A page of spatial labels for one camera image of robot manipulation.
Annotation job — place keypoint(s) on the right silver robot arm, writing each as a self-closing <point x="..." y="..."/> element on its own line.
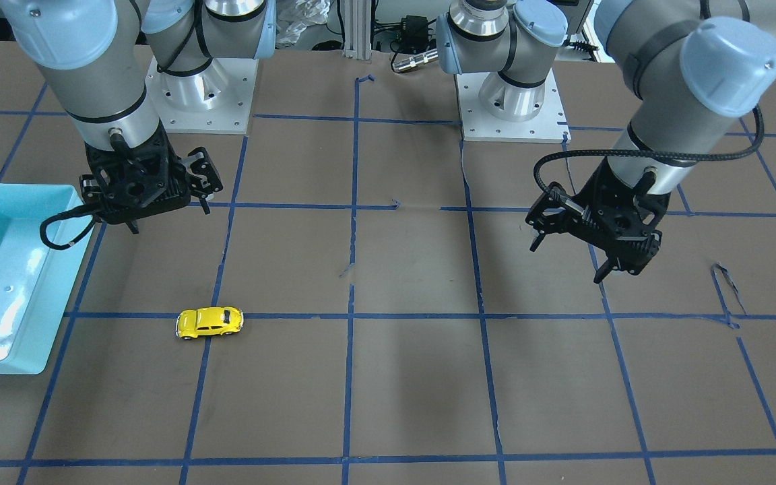
<point x="84" y="49"/>

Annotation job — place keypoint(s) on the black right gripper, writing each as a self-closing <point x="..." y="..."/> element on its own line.
<point x="176" y="164"/>

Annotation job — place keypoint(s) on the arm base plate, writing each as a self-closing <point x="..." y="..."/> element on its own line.
<point x="216" y="101"/>
<point x="512" y="108"/>

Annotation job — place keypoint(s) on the yellow toy beetle car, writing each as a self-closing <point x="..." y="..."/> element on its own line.
<point x="216" y="320"/>

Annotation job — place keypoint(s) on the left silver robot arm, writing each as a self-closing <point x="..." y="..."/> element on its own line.
<point x="699" y="69"/>

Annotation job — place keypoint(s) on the turquoise plastic bin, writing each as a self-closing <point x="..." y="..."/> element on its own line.
<point x="35" y="281"/>

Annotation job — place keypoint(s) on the aluminium frame post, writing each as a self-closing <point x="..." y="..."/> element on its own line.
<point x="357" y="26"/>

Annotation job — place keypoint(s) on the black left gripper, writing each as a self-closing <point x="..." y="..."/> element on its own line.
<point x="587" y="195"/>

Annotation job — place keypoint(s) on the black power adapter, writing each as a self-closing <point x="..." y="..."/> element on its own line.
<point x="413" y="34"/>

